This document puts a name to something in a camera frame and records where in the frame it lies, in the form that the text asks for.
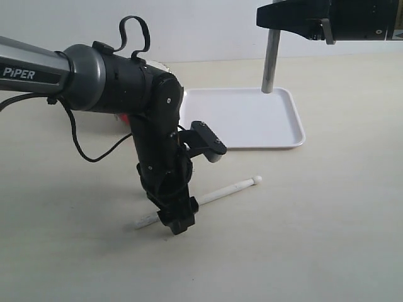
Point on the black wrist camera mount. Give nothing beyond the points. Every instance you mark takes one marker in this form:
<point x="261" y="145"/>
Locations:
<point x="201" y="140"/>

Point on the white plastic tray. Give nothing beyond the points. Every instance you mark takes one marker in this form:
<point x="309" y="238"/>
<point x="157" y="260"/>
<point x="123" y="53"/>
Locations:
<point x="246" y="118"/>

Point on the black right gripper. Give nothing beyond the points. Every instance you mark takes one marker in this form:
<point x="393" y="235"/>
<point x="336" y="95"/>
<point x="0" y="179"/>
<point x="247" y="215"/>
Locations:
<point x="332" y="21"/>

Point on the white drumstick with ball tip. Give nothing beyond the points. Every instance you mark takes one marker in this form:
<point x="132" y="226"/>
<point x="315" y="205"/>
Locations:
<point x="205" y="199"/>

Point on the grey worn drumstick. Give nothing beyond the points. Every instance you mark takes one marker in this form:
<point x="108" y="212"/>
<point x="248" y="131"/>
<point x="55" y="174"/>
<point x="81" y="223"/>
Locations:
<point x="270" y="61"/>

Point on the small red drum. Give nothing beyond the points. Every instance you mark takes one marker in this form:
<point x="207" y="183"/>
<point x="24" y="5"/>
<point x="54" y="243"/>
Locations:
<point x="159" y="65"/>

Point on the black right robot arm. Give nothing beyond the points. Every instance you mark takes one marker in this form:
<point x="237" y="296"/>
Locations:
<point x="399" y="19"/>

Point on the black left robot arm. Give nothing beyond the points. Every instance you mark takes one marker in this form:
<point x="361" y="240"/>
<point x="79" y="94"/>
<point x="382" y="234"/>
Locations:
<point x="94" y="79"/>

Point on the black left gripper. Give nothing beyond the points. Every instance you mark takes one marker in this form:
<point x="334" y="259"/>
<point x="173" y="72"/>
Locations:
<point x="164" y="175"/>

